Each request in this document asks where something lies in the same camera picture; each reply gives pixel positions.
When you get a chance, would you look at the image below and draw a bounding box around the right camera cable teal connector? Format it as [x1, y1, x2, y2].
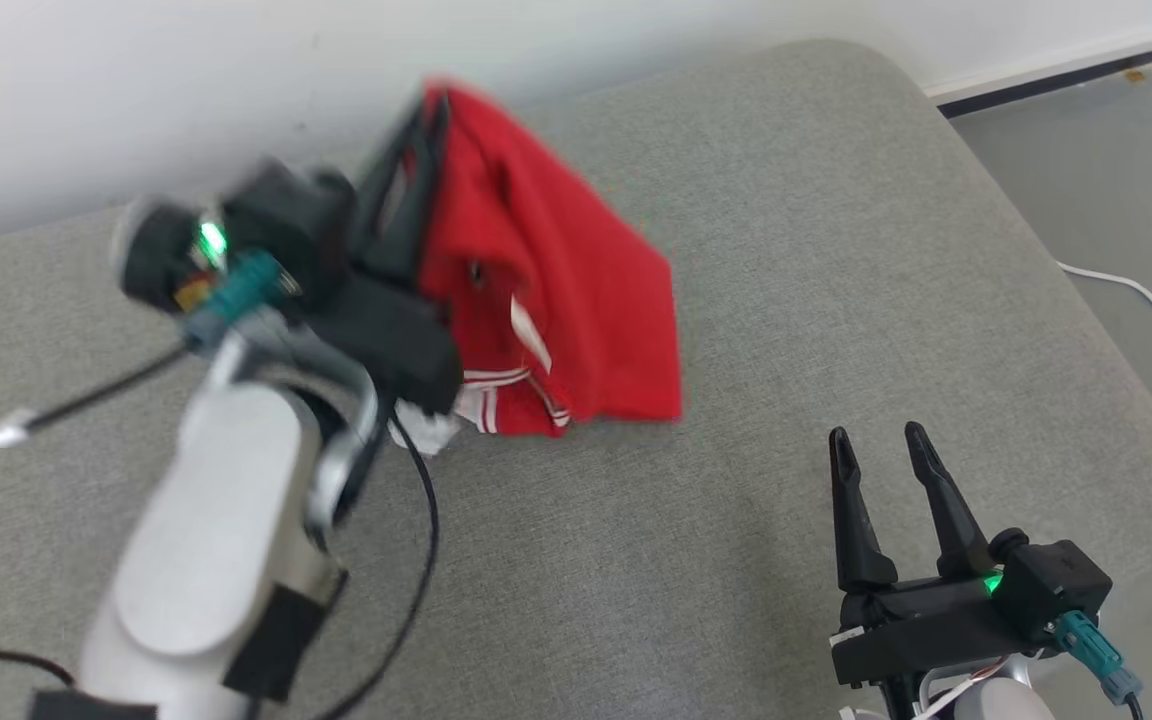
[1054, 610, 1147, 720]

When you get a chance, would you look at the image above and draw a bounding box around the black wall baseboard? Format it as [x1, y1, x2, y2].
[936, 35, 1152, 121]

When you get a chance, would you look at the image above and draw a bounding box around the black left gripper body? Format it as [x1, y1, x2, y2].
[311, 272, 465, 416]

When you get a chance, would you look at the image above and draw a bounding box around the white floor cable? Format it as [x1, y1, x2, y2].
[1056, 260, 1152, 347]

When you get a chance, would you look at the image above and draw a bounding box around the red shirt with white sleeves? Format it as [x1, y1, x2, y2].
[386, 80, 685, 456]

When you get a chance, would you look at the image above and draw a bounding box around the camera cable teal connector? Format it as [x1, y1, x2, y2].
[1054, 610, 1147, 720]
[0, 250, 287, 471]

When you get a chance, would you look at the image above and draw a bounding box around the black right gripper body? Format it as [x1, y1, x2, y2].
[831, 575, 1037, 689]

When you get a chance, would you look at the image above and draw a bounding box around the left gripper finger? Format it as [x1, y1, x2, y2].
[354, 100, 429, 266]
[386, 90, 451, 286]

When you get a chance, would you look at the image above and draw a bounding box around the left camera cable teal connector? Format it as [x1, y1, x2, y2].
[0, 250, 287, 471]

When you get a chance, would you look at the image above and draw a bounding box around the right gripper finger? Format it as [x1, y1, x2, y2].
[829, 427, 899, 593]
[904, 422, 994, 579]

